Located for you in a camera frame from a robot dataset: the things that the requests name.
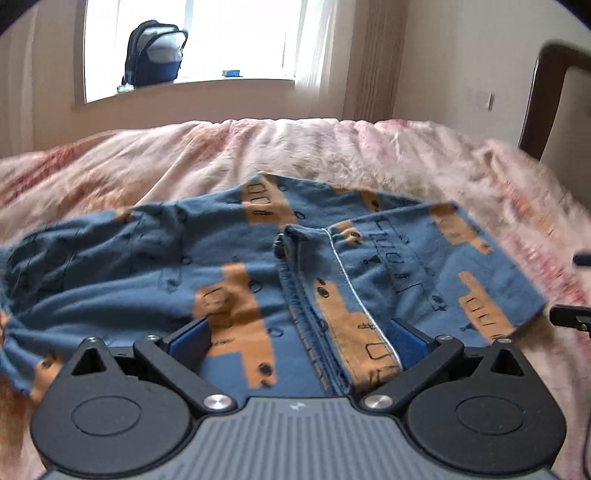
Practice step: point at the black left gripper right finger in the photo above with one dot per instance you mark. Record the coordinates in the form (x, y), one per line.
(462, 412)

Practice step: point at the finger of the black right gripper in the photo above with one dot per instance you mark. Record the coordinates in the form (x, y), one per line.
(570, 316)
(582, 258)

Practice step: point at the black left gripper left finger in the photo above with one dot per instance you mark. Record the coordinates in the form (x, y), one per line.
(129, 411)

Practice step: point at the blue patterned child pants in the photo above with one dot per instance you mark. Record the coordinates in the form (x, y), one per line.
(309, 289)

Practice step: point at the pink floral bed quilt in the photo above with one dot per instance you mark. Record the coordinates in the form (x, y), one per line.
(516, 199)

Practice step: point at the dark wooden headboard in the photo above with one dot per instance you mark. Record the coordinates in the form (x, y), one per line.
(553, 61)

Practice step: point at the beige window curtain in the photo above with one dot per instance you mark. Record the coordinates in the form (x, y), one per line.
(347, 59)

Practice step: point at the small blue box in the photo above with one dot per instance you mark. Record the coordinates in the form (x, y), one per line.
(234, 73)

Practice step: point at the navy and grey backpack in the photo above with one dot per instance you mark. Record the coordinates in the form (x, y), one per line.
(154, 54)

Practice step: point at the white wall socket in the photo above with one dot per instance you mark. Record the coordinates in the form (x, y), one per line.
(484, 100)

